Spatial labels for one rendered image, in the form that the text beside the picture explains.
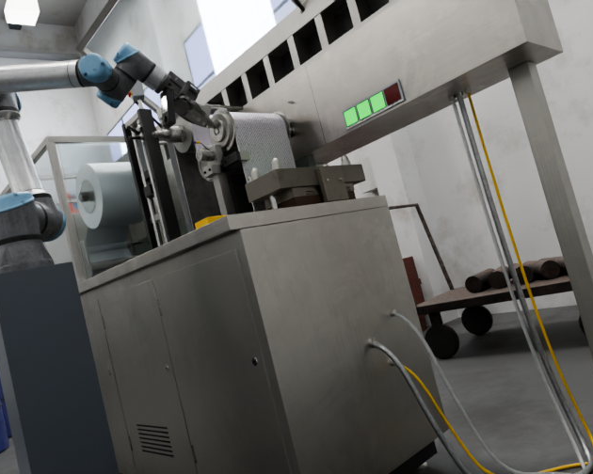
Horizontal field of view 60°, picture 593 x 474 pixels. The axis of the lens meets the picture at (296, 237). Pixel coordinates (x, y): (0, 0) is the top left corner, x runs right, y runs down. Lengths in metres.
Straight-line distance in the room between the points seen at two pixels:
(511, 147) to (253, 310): 3.31
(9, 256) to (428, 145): 3.82
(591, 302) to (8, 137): 1.77
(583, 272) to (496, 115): 2.90
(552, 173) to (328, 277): 0.70
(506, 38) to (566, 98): 2.68
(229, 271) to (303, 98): 0.83
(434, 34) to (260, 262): 0.84
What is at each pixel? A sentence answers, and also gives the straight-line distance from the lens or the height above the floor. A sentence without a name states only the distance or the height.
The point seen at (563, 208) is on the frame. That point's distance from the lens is 1.64.
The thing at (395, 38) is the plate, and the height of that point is 1.34.
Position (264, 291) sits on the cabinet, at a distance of 1.33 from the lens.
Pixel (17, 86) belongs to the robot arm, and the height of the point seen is 1.42.
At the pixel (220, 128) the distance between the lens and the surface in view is 1.78.
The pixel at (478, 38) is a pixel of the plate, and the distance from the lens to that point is 1.58.
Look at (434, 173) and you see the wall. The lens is 4.75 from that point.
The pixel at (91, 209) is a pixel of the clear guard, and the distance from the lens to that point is 2.59.
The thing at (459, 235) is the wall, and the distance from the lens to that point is 4.67.
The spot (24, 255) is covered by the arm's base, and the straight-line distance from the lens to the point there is 1.56.
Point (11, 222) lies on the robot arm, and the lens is 1.59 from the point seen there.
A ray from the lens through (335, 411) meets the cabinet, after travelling 1.47.
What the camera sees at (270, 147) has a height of 1.17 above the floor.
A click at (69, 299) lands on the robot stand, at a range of 1.54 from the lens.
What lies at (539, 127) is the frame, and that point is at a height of 0.95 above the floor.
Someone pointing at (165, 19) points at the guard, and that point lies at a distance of 2.40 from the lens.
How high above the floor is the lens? 0.71
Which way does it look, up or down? 4 degrees up
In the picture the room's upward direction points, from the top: 14 degrees counter-clockwise
